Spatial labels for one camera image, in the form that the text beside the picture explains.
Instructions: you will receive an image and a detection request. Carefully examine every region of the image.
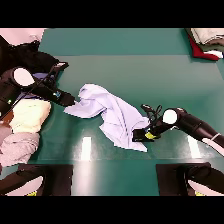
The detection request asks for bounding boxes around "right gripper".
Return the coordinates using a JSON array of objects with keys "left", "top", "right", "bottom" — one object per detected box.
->
[{"left": 132, "top": 124, "right": 163, "bottom": 143}]

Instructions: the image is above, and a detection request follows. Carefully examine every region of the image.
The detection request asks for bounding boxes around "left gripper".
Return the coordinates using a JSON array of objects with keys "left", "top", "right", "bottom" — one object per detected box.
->
[{"left": 46, "top": 87, "right": 77, "bottom": 108}]

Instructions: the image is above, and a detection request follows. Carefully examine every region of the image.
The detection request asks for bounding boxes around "white shirt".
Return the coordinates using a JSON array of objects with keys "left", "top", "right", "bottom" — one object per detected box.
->
[{"left": 63, "top": 83, "right": 151, "bottom": 153}]

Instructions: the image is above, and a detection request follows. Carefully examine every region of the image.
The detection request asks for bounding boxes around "blue garment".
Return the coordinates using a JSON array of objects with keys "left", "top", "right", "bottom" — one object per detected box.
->
[{"left": 15, "top": 71, "right": 56, "bottom": 101}]

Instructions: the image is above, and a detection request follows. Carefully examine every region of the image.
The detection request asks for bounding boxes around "cream garment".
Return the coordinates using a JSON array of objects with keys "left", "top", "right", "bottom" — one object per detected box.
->
[{"left": 9, "top": 99, "right": 52, "bottom": 134}]

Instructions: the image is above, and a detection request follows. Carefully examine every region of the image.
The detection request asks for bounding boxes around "black garment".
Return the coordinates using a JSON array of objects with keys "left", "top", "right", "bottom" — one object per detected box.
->
[{"left": 0, "top": 34, "right": 62, "bottom": 78}]

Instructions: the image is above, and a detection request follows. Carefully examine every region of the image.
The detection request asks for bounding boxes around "grey garment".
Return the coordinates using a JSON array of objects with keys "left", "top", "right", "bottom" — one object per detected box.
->
[{"left": 0, "top": 131, "right": 41, "bottom": 168}]

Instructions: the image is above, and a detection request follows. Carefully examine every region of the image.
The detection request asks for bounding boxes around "red garment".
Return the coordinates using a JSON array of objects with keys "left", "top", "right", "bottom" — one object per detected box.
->
[{"left": 186, "top": 33, "right": 221, "bottom": 62}]

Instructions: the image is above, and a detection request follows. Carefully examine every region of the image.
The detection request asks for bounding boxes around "white garment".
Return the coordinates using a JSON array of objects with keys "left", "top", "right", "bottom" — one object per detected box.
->
[{"left": 191, "top": 28, "right": 224, "bottom": 45}]

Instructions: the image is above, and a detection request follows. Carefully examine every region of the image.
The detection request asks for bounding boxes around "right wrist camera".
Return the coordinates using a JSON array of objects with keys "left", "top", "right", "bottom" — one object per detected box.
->
[{"left": 140, "top": 103, "right": 164, "bottom": 125}]

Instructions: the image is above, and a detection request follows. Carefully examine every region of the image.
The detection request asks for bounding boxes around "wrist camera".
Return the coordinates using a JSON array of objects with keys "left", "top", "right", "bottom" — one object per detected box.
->
[
  {"left": 140, "top": 103, "right": 164, "bottom": 125},
  {"left": 48, "top": 61, "right": 70, "bottom": 83}
]

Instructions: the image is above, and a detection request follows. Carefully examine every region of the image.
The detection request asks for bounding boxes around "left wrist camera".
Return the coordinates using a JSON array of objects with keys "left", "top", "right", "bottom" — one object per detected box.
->
[{"left": 48, "top": 61, "right": 70, "bottom": 83}]

